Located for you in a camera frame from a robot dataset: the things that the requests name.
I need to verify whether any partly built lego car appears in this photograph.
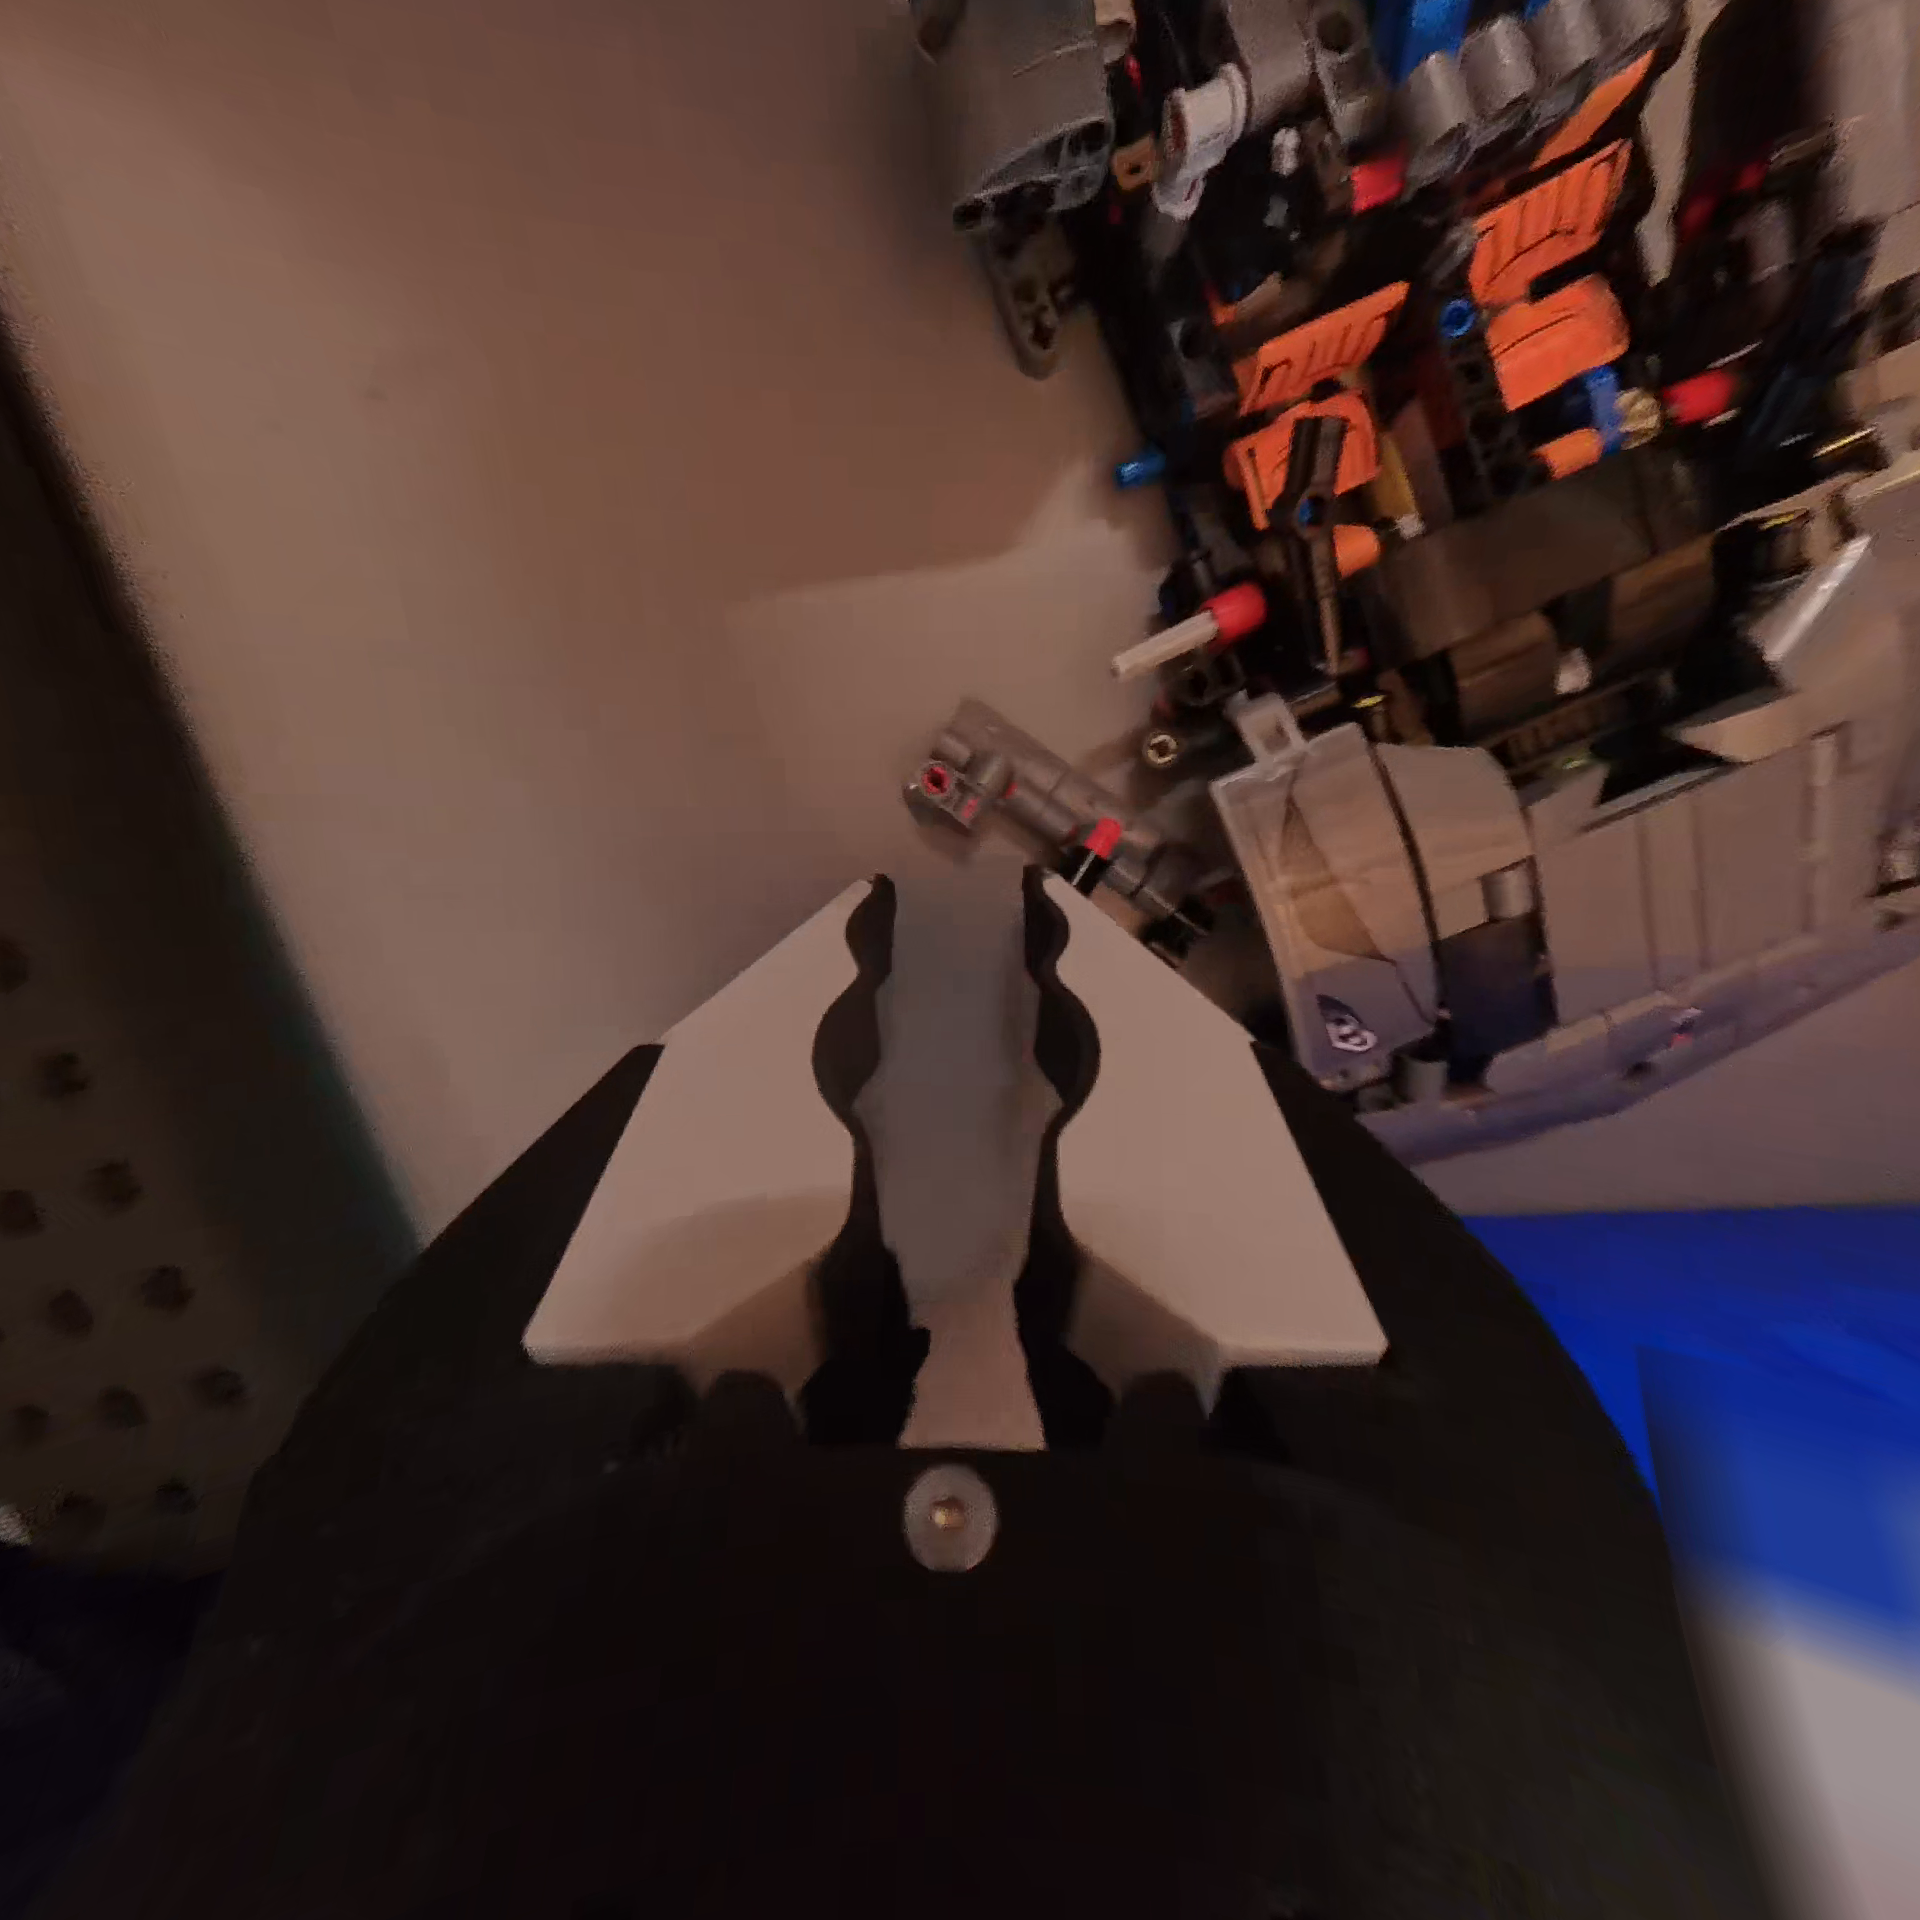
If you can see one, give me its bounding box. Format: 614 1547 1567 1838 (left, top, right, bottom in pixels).
914 0 1920 1158

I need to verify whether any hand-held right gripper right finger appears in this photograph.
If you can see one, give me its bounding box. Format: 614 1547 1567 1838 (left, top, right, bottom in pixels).
1020 863 1391 1409

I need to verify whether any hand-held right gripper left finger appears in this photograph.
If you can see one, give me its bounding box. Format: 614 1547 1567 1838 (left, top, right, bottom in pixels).
521 875 903 1412

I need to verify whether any black dotted edge pad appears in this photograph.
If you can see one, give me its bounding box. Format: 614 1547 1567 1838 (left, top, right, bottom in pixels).
0 315 423 1578

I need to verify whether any blue plastic bin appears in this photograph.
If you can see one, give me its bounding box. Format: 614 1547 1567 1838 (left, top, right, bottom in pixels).
1462 1206 1920 1593

